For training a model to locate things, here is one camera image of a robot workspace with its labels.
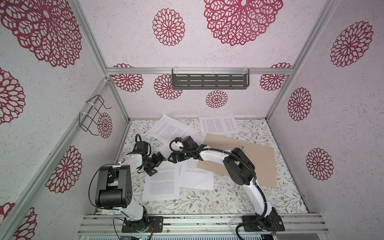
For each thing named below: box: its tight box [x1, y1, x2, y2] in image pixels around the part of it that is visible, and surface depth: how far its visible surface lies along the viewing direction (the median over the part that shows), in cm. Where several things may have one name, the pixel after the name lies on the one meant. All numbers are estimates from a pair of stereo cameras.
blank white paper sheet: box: [179, 158, 214, 191], surface depth 93 cm
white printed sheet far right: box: [199, 116, 240, 136], surface depth 119 cm
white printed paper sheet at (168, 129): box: [149, 114, 204, 150], surface depth 115 cm
